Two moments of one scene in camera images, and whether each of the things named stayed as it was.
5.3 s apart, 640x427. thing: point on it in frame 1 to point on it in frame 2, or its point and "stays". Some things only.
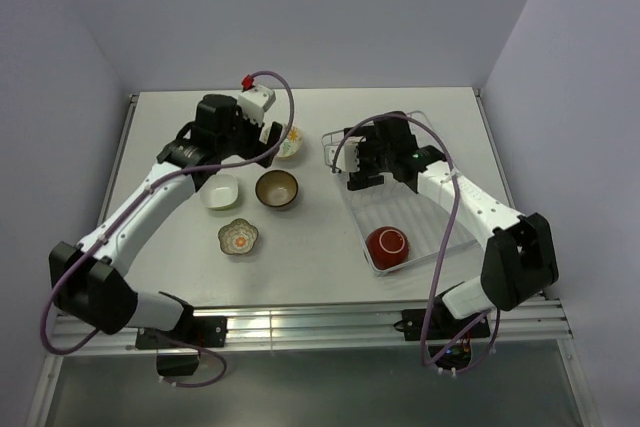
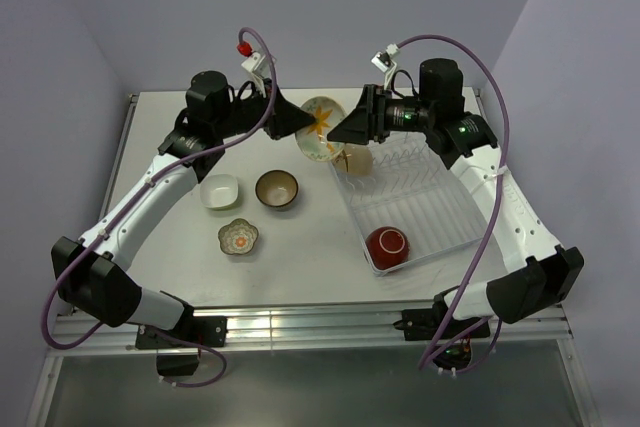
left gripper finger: [274, 137] to [291, 118]
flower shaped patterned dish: [238, 237] stays
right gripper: [364, 178] to [367, 121]
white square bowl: [220, 192] stays
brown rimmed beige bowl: [276, 189] stays
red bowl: [387, 247] stays
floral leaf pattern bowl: [290, 144] to [312, 140]
